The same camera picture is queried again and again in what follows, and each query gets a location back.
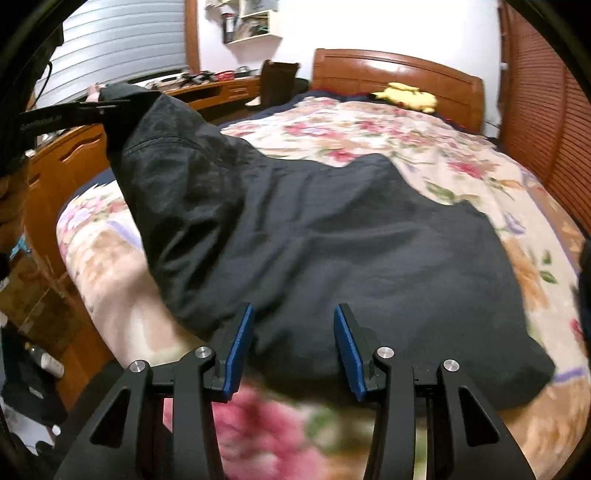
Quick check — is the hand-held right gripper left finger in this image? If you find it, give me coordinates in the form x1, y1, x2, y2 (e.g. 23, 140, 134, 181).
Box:
54, 302, 256, 480

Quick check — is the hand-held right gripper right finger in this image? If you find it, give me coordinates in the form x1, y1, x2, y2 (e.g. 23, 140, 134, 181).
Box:
333, 303, 536, 480

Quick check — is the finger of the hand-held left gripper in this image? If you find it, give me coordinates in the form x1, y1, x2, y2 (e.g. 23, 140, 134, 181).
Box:
99, 85, 160, 104
78, 99, 130, 124

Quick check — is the black jacket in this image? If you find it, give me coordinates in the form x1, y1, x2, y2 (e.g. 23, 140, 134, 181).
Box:
105, 92, 557, 411

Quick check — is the grey window blind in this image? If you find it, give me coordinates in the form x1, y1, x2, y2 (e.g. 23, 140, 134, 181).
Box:
34, 0, 188, 112

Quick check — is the wooden desk cabinet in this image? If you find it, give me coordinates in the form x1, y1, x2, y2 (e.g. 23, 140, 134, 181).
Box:
21, 76, 264, 407

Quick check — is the clutter of desk items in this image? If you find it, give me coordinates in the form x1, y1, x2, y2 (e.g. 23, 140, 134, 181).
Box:
139, 67, 259, 90

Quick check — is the dark chair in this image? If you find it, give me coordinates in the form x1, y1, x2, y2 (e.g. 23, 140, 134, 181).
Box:
247, 59, 308, 112

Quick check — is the cardboard box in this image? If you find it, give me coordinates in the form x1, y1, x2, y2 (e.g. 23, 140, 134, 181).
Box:
0, 251, 86, 344

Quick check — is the dark bag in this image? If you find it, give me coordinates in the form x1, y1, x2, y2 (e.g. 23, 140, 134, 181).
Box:
0, 330, 68, 428

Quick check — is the floral blanket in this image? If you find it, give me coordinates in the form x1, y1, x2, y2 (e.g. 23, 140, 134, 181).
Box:
55, 95, 591, 480

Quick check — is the wooden headboard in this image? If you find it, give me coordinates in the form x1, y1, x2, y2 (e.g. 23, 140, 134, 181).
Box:
310, 47, 485, 134

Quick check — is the yellow plush toy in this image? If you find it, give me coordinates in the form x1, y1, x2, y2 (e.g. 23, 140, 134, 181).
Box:
372, 82, 438, 114

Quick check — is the wooden louvered wardrobe door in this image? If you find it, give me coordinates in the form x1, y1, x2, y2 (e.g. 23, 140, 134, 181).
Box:
499, 2, 591, 217

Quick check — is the wooden window frame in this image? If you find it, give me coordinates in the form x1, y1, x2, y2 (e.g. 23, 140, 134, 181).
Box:
184, 0, 201, 70

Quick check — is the white wall shelf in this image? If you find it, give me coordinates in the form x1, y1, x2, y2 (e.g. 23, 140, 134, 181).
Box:
205, 0, 283, 45

